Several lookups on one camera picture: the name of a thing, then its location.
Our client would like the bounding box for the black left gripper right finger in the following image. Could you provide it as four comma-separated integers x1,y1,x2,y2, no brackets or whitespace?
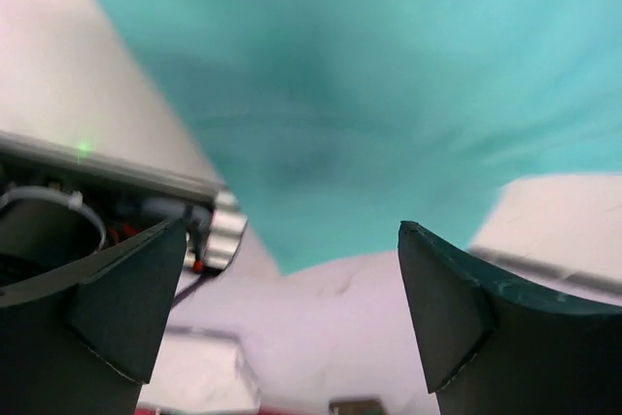
398,222,621,415

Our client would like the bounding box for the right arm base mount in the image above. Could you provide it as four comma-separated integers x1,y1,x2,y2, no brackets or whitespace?
1,131,248,286

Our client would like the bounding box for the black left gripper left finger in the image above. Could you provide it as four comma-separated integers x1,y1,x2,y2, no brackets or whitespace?
1,220,187,415

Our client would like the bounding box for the teal green t shirt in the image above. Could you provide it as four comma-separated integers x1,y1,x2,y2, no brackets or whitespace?
98,0,621,273

